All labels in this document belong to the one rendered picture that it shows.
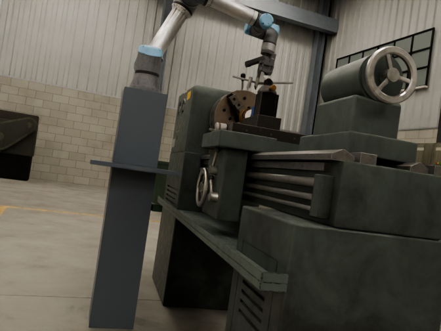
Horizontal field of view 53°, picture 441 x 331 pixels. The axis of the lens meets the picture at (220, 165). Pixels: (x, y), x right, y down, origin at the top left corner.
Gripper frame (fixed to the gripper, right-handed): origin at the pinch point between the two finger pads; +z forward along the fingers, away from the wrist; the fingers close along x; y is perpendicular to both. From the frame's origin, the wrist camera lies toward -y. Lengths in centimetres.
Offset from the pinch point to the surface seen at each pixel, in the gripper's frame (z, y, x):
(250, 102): 10.0, -0.8, -4.0
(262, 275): 75, 4, -141
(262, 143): 39, 3, -82
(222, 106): 16.7, -15.0, -7.3
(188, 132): 33.3, -29.8, 6.0
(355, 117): 32, 21, -127
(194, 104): 17.2, -30.4, 5.2
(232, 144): 43, -7, -85
